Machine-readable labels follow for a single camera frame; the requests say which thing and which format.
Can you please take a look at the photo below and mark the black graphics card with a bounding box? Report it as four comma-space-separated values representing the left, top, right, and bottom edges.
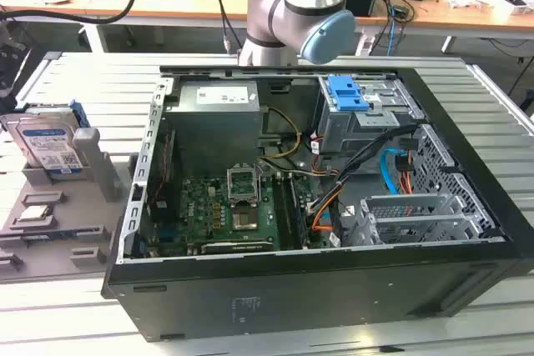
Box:
200, 240, 275, 255

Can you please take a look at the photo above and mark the silver CPU chip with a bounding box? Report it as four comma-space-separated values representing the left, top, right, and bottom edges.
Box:
16, 205, 55, 223

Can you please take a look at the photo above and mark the CPU socket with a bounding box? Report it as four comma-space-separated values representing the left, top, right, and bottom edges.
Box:
230, 203, 260, 233

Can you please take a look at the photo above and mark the wooden desk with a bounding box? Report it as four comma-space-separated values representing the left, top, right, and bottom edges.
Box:
0, 0, 534, 55

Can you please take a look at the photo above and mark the thin black cable with plug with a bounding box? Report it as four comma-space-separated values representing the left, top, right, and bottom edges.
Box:
210, 0, 243, 57

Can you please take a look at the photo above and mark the blue empty disk carrier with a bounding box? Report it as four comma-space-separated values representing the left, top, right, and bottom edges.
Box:
327, 75, 372, 112

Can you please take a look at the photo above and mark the hard disk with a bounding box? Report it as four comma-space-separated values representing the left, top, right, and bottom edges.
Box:
0, 99, 91, 178

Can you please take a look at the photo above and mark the grey parts rack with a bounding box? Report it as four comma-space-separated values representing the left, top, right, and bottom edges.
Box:
0, 127, 139, 284

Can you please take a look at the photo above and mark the metal socket cover frame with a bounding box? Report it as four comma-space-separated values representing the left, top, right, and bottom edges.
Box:
224, 162, 262, 207

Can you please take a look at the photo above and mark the black open PC case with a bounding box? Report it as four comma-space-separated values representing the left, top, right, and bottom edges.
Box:
101, 64, 534, 343

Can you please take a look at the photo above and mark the green motherboard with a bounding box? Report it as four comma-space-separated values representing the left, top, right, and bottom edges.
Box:
149, 172, 330, 255

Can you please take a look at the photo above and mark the grey metal drive cage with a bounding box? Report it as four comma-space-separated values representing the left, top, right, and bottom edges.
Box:
316, 76, 425, 157

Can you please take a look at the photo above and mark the orange data wire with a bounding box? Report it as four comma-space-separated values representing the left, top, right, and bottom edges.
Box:
310, 201, 335, 233

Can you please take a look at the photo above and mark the blue hanging cable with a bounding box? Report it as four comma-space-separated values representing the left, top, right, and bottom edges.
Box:
386, 5, 397, 57

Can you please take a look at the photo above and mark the white small box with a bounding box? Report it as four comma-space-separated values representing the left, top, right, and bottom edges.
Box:
502, 0, 534, 17

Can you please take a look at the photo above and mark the white power strip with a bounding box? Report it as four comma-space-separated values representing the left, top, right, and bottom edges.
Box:
354, 34, 376, 57

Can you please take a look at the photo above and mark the perforated metal disk bay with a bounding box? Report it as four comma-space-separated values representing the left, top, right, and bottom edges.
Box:
345, 193, 481, 247

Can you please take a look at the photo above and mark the light blue data wire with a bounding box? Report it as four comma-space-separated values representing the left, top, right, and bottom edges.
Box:
379, 149, 412, 195

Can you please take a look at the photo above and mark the yellow power wire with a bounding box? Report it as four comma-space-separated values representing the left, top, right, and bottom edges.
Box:
258, 106, 304, 161

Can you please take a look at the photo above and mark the RAM stick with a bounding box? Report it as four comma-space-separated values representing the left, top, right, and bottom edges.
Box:
289, 176, 313, 248

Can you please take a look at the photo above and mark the grey power supply unit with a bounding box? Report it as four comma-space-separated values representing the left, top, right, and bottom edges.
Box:
166, 80, 264, 168

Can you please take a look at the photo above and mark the black cable bundle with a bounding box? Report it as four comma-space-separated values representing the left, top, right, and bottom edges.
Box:
306, 124, 418, 215

